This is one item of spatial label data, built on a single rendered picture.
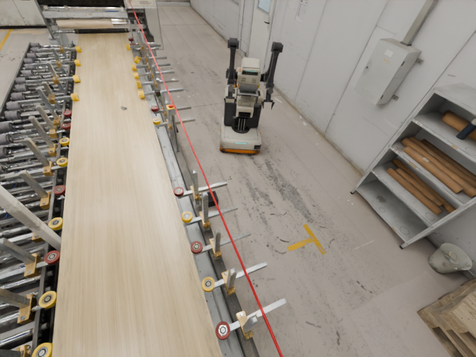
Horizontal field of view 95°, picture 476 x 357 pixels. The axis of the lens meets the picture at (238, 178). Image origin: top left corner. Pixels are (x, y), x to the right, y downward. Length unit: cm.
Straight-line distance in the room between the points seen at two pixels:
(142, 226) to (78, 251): 39
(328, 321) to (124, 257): 189
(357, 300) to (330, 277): 31
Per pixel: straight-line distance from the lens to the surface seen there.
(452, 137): 281
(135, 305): 151
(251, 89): 286
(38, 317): 177
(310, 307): 254
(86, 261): 171
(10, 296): 169
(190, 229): 193
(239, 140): 326
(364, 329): 272
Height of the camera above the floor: 232
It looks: 49 degrees down
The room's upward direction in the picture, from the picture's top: 8 degrees clockwise
